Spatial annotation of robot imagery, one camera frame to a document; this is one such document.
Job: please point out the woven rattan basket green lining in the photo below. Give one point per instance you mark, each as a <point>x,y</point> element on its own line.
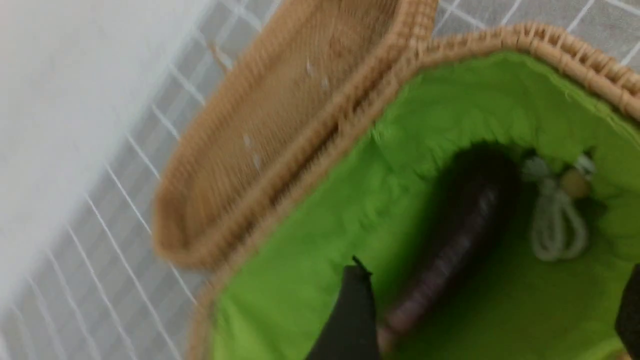
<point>527,87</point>

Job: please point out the woven rattan basket lid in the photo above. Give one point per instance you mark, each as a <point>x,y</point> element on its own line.
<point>270,114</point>

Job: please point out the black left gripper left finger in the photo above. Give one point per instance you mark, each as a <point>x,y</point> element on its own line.
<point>350,332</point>

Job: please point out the purple eggplant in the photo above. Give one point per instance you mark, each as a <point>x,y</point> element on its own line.
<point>476,203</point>

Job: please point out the grey checked tablecloth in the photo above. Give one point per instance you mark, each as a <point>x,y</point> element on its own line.
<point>103,293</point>

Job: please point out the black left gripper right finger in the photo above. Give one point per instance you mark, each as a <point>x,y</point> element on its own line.
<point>627,320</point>

